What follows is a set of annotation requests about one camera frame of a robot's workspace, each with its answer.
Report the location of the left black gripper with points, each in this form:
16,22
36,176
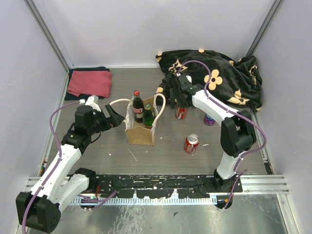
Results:
113,121

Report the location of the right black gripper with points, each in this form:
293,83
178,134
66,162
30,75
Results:
174,95

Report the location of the red cola can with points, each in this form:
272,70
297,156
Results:
191,143
180,113

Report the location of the glass cola bottle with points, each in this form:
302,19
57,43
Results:
138,107

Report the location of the green glass bottle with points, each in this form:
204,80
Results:
148,116

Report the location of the purple soda can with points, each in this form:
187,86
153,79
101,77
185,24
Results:
208,120

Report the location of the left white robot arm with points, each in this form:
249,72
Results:
41,207

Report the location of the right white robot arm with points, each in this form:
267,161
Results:
237,132

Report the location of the folded red cloth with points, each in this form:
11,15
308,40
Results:
90,83

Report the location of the red cola can front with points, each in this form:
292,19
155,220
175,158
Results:
191,143

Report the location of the black floral fleece blanket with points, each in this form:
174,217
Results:
236,83

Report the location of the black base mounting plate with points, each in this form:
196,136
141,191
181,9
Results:
157,186

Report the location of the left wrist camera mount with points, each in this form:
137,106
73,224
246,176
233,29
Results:
91,101

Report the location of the white slotted cable duct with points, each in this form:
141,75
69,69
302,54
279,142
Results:
174,200

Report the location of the aluminium frame rail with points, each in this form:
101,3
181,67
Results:
256,184

